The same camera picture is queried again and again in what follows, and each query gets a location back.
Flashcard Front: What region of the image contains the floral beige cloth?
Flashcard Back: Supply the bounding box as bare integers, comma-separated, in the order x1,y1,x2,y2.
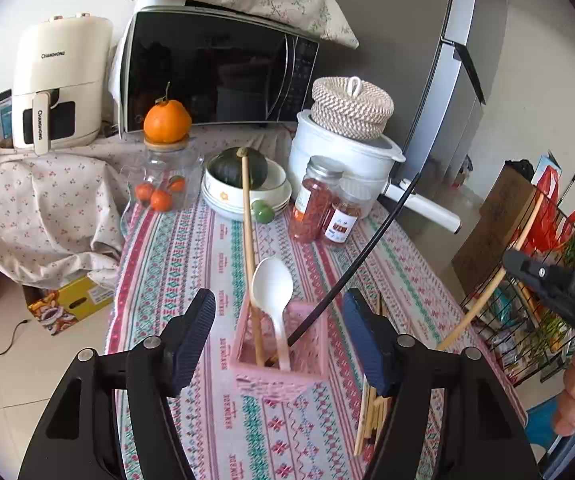
0,125,298,291

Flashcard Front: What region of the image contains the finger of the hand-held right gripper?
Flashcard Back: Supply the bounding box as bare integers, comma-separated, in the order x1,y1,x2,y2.
502,249,575,318

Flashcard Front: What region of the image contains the black wire rack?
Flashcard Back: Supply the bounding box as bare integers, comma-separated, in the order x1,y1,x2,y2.
460,185,575,386

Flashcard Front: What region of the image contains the woven basket lid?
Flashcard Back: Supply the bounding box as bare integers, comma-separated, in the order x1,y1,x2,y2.
310,76,395,141

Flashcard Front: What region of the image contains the bamboo chopstick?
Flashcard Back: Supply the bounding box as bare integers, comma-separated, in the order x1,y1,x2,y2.
435,195,545,352

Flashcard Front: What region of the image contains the brown cardboard box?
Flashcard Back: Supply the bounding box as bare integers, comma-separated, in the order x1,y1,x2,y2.
451,165,538,301

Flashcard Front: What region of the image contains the black microwave oven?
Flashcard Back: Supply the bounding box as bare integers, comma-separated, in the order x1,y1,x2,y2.
110,0,321,133

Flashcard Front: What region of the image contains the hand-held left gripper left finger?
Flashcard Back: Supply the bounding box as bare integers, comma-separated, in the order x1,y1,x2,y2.
18,288,217,480

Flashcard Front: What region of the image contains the cream air fryer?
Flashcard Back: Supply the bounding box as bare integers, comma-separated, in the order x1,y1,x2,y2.
12,15,114,156

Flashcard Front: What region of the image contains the large orange with stem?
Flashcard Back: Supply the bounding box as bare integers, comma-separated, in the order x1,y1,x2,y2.
144,82,192,144

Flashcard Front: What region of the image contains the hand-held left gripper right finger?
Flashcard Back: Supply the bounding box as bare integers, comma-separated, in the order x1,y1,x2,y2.
342,287,541,480

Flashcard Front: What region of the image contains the white pot with handle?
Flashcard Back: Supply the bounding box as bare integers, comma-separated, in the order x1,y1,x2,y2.
287,109,462,233

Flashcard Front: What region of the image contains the white plate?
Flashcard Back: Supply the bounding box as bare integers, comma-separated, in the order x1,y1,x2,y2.
201,180,292,221

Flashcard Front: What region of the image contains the dark green pumpkin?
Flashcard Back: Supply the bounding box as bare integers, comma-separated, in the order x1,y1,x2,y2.
208,147,269,190

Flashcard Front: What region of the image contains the pink perforated utensil holder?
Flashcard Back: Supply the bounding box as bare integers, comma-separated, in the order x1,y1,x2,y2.
222,301,329,401

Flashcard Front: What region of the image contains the chili flake jar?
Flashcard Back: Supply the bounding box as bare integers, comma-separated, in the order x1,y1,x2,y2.
288,156,344,244

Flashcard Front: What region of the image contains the long wooden chopstick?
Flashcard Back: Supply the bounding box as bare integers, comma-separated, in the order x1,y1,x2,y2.
240,152,267,367

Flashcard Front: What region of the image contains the striped patterned tablecloth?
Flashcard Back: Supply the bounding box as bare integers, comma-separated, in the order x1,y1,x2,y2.
104,127,528,480

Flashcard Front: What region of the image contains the brown wooden chopstick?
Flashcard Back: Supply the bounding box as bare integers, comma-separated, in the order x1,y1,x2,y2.
370,292,392,443

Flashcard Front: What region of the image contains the small red label spice jar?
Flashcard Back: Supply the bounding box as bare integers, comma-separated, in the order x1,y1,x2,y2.
323,176,368,246

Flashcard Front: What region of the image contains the white plastic spoon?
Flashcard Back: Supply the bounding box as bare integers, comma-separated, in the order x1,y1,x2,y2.
252,257,294,372

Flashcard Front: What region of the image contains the black chopstick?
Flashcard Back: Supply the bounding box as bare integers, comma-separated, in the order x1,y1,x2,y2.
287,172,422,348

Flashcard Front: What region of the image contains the white flower bowl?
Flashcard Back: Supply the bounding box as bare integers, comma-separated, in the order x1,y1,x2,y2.
204,159,287,202

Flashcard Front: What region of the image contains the red plastic bag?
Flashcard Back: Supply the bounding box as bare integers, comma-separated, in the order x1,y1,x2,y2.
532,167,575,256

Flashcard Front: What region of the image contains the glass jar with wooden lid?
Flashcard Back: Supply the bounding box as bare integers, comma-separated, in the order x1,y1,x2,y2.
120,135,206,216

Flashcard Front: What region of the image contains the light wooden chopstick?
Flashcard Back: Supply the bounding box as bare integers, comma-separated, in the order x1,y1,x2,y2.
353,382,372,456

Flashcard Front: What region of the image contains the grey refrigerator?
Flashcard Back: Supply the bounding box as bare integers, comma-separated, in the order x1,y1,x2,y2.
312,0,511,236

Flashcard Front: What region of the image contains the yellow printed box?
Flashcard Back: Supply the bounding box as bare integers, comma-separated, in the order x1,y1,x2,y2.
28,275,114,336

